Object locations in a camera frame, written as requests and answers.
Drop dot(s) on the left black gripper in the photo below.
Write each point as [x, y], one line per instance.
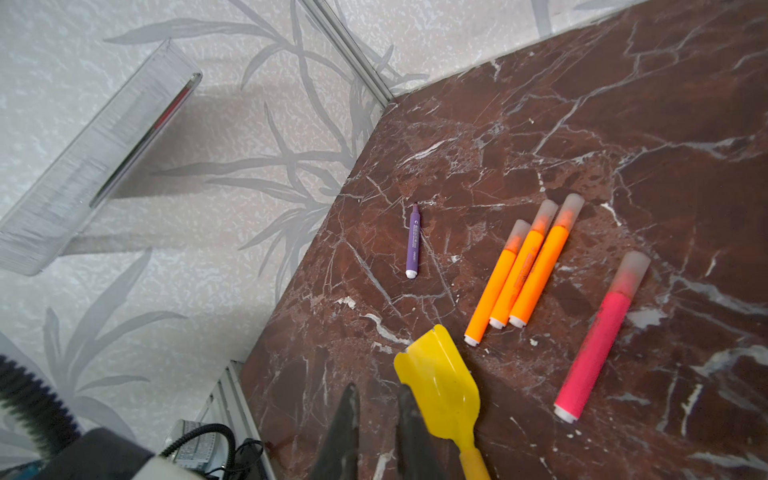
[100, 454]

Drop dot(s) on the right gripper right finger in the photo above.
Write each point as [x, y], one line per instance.
[416, 458]

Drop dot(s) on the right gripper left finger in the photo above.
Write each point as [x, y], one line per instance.
[339, 453]

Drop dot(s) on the purple marker pen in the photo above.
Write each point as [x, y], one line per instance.
[413, 246]

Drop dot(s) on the red marker pen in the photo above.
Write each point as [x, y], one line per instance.
[600, 338]

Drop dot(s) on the orange marker pen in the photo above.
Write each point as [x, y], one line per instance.
[548, 256]
[481, 316]
[529, 250]

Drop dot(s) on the yellow toy shovel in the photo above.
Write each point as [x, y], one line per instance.
[446, 394]

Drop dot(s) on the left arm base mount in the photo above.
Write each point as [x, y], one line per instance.
[212, 451]

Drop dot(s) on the aluminium front rail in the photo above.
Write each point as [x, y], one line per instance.
[226, 404]

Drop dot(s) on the clear plastic wall tray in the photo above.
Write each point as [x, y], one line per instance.
[61, 202]

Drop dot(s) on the aluminium cage frame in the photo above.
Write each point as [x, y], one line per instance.
[334, 29]

